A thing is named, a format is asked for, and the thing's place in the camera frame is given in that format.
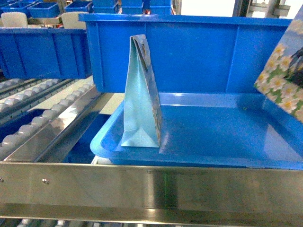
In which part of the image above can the light blue flower gift bag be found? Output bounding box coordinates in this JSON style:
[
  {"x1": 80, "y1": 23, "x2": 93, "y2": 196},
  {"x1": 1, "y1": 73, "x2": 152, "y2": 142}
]
[{"x1": 121, "y1": 35, "x2": 162, "y2": 148}]

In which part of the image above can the flower gift bag with figures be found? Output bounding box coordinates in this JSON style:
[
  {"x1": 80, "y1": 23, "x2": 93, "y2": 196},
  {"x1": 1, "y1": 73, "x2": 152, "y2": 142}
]
[{"x1": 254, "y1": 8, "x2": 303, "y2": 122}]

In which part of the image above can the white roller conveyor track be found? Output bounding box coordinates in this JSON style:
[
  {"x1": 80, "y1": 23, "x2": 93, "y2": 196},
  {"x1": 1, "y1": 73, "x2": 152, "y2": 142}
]
[{"x1": 0, "y1": 80, "x2": 94, "y2": 154}]

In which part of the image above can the large blue plastic bin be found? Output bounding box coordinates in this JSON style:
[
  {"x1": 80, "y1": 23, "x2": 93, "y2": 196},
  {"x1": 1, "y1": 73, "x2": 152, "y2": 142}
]
[{"x1": 79, "y1": 13, "x2": 291, "y2": 93}]

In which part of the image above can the blue plastic tray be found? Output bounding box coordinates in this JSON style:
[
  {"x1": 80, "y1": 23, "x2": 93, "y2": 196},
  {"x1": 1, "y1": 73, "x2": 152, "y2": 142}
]
[{"x1": 90, "y1": 93, "x2": 303, "y2": 170}]

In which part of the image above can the blue bin at left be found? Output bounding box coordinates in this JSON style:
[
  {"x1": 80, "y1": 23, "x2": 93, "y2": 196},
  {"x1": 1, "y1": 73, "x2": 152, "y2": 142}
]
[{"x1": 0, "y1": 28, "x2": 92, "y2": 79}]

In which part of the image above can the stainless steel rack rail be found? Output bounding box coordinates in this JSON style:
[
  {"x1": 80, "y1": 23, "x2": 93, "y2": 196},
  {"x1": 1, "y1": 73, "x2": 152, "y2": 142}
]
[{"x1": 0, "y1": 162, "x2": 303, "y2": 227}]

